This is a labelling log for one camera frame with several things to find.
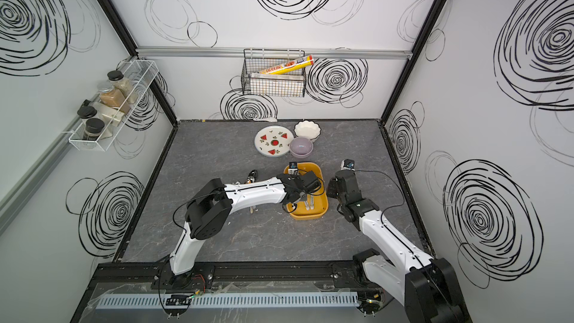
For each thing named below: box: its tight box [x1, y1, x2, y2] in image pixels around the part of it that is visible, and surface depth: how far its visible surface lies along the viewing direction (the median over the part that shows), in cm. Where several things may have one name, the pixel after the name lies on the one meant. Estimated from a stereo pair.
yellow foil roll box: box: [259, 54, 315, 75], surface depth 91 cm
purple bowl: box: [289, 136, 314, 159], surface depth 107 cm
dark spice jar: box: [76, 105, 98, 128], surface depth 64 cm
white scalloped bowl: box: [293, 119, 322, 143], surface depth 117 cm
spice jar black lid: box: [106, 70, 136, 104], surface depth 76 cm
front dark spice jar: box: [83, 118, 105, 141], surface depth 64 cm
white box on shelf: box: [91, 101, 125, 138], surface depth 72 cm
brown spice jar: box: [97, 81, 130, 113], surface depth 72 cm
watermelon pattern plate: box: [254, 124, 295, 158], surface depth 114 cm
